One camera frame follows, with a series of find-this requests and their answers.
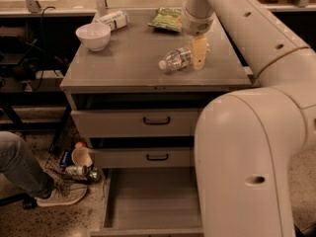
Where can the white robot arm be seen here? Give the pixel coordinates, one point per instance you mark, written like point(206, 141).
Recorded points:
point(245, 139)

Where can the grey drawer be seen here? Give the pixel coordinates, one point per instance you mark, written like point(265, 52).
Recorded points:
point(143, 152)
point(140, 115)
point(151, 202)

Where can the small bottle in basket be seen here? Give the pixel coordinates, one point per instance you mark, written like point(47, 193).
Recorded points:
point(77, 170)

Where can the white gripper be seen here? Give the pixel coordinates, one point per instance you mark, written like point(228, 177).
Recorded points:
point(197, 24)

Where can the grey drawer cabinet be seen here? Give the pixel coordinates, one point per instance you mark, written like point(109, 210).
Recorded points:
point(129, 65)

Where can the grey top drawer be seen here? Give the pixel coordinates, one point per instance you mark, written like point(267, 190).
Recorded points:
point(140, 115)

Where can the white snack package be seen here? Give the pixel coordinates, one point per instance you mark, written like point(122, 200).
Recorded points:
point(115, 20)

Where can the black chair base left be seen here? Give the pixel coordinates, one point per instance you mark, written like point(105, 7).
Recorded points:
point(27, 201)

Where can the wire basket on floor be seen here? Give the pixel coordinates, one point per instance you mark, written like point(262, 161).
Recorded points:
point(52, 165)

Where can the green chip bag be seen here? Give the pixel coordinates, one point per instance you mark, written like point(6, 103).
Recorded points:
point(167, 19)

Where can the white ceramic bowl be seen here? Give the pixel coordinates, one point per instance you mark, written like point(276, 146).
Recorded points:
point(94, 36)

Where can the grey bottom drawer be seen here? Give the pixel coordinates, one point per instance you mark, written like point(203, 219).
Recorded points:
point(151, 202)

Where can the grey sneaker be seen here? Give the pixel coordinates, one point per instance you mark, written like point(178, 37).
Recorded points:
point(63, 194)

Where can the clear plastic water bottle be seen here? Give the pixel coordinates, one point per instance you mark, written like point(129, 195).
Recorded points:
point(176, 59)

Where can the white cup in basket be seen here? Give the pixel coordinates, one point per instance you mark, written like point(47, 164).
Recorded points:
point(80, 156)

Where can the grey middle drawer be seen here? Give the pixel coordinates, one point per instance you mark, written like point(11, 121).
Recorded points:
point(143, 152)

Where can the blue can in basket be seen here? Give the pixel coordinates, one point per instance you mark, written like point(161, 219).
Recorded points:
point(66, 159)

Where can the person leg in jeans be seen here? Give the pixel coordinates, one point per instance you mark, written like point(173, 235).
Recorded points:
point(19, 165)

